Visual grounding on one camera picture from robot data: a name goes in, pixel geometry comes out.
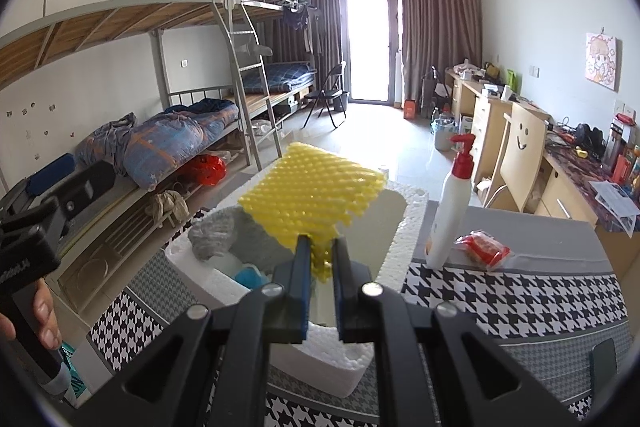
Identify blue checked mattress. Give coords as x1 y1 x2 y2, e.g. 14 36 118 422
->
262 62 317 92

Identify printed papers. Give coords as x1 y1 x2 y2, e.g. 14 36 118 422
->
589 181 640 235

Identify black round device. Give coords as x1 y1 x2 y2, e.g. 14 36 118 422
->
575 123 606 152

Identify wooden chair smiley face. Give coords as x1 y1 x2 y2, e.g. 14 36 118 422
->
492 101 548 212

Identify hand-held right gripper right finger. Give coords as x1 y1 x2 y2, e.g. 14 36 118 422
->
332 236 576 427

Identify grey metal bunk bed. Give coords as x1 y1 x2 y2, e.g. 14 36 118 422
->
0 0 266 288
227 0 321 132

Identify red snack packet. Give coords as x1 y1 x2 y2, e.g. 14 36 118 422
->
457 230 511 270

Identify white pump bottle red top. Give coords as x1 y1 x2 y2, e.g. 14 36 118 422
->
425 133 477 270

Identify blue patterned quilt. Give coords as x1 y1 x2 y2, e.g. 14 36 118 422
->
75 99 241 190

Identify black smartphone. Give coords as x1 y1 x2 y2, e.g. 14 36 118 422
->
589 338 618 390

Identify houndstooth tablecloth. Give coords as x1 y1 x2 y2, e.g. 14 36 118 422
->
87 207 636 427

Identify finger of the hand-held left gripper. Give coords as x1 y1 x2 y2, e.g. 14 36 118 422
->
47 161 117 233
7 153 77 208

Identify teal patterned package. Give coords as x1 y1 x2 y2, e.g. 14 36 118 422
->
60 342 88 408

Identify wall poster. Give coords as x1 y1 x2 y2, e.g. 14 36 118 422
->
586 33 621 92

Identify black folding chair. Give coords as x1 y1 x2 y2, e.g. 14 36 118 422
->
302 62 348 128

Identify person's left hand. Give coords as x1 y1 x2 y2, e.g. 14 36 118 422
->
0 281 64 351

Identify wooden desk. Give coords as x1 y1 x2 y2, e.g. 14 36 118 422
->
444 69 640 278

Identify yellow foam net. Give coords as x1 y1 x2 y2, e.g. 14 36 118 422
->
237 142 388 283

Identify white foam box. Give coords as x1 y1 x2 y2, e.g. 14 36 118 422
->
165 169 431 400

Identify dark hanging clothes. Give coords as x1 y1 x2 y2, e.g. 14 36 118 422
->
280 2 311 30

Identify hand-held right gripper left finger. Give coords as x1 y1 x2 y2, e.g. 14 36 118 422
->
92 234 311 427

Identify white bucket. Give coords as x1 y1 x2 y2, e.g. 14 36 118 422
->
432 118 457 151

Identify blue face mask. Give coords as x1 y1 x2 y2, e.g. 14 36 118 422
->
235 264 266 290

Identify glass balcony door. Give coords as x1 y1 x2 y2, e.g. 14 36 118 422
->
332 0 405 104

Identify red plastic bag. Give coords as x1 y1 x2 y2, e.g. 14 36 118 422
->
187 155 227 186

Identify row of toiletry bottles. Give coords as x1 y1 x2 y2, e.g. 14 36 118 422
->
602 107 640 188

